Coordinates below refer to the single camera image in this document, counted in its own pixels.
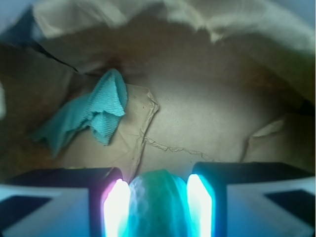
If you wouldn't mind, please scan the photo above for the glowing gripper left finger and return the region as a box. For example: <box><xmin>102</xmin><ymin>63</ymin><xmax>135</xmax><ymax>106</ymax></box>
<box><xmin>0</xmin><ymin>167</ymin><xmax>130</xmax><ymax>237</ymax></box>

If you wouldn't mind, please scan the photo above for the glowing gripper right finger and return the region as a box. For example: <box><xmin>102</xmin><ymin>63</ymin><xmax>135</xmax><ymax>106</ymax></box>
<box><xmin>187</xmin><ymin>162</ymin><xmax>316</xmax><ymax>237</ymax></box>

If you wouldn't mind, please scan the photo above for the green ball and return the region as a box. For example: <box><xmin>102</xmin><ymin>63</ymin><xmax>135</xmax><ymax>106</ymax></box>
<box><xmin>121</xmin><ymin>169</ymin><xmax>193</xmax><ymax>237</ymax></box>

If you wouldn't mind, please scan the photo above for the teal cloth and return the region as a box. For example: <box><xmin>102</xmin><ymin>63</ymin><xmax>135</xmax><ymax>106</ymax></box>
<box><xmin>30</xmin><ymin>69</ymin><xmax>128</xmax><ymax>157</ymax></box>

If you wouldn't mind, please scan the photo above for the brown paper bag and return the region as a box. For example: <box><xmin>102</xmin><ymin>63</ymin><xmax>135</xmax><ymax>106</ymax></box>
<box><xmin>0</xmin><ymin>0</ymin><xmax>316</xmax><ymax>180</ymax></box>

